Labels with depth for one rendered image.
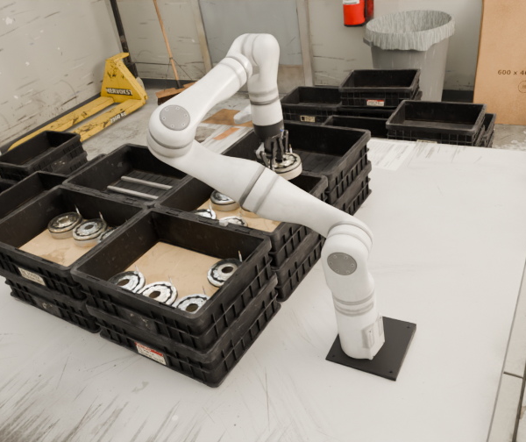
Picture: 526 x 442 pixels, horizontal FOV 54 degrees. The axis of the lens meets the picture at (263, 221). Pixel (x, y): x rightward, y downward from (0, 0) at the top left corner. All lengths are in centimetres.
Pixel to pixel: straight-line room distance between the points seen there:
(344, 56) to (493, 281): 319
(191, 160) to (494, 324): 79
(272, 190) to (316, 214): 11
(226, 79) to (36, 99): 402
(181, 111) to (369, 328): 60
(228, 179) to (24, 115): 406
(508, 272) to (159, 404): 92
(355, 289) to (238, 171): 33
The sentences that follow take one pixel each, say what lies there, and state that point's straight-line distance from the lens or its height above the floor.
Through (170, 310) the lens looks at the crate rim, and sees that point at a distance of 110.
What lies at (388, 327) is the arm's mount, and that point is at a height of 72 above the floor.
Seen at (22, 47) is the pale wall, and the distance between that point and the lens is 501.
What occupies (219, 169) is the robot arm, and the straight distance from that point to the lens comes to 104.
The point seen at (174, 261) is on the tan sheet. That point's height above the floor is 83.
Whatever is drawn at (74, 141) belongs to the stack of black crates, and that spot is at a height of 57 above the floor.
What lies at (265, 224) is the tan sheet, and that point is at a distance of 146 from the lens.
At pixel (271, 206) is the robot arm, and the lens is 101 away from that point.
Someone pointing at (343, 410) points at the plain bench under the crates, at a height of 70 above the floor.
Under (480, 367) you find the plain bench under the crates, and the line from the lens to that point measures 125.
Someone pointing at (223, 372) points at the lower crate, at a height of 72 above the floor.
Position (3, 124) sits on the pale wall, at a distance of 488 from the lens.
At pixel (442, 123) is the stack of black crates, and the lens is 277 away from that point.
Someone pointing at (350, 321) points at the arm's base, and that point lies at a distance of 114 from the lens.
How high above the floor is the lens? 164
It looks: 33 degrees down
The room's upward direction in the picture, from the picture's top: 10 degrees counter-clockwise
